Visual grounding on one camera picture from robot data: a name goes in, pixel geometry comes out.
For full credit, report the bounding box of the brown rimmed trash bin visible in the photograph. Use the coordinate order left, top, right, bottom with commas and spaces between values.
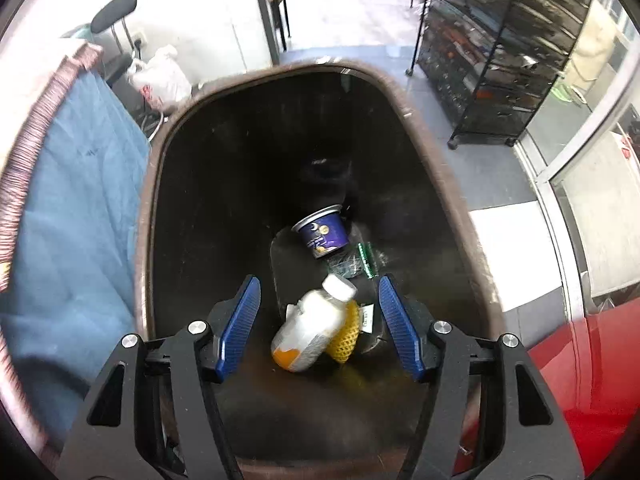
134, 59, 506, 480

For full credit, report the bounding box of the green strip wrapper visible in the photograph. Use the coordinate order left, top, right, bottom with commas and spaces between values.
357, 242, 378, 279

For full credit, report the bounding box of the black wire rack cart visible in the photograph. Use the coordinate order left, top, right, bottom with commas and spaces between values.
407, 0, 601, 150

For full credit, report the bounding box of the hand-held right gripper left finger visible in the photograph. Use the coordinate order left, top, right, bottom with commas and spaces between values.
56, 275, 262, 480

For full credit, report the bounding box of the blue yogurt cup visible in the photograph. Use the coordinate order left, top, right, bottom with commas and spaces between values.
291, 204, 351, 259

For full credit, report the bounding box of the black door frame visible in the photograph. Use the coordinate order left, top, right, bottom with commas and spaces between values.
248, 0, 291, 66

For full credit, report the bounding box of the white plastic bag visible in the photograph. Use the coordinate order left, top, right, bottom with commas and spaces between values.
127, 45, 193, 111

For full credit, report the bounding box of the black chair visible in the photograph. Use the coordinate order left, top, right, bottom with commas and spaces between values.
90, 0, 151, 111

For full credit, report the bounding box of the green plastic item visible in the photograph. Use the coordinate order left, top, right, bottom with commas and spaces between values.
552, 82, 581, 106

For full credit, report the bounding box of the yellow foam fruit net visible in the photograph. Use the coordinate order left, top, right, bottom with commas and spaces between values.
327, 300, 362, 365

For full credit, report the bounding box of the blue bed sheet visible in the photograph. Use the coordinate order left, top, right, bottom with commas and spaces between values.
0, 75, 151, 456

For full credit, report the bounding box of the yellow label plastic bottle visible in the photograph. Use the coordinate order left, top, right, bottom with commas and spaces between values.
271, 275, 357, 373

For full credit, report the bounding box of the red glossy panel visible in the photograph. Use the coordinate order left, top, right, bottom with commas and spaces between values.
460, 305, 640, 480

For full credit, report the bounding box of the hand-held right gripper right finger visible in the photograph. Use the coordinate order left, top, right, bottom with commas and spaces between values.
377, 274, 586, 480

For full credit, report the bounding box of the clear plastic wrapper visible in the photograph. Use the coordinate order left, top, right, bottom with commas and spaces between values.
327, 252, 366, 278

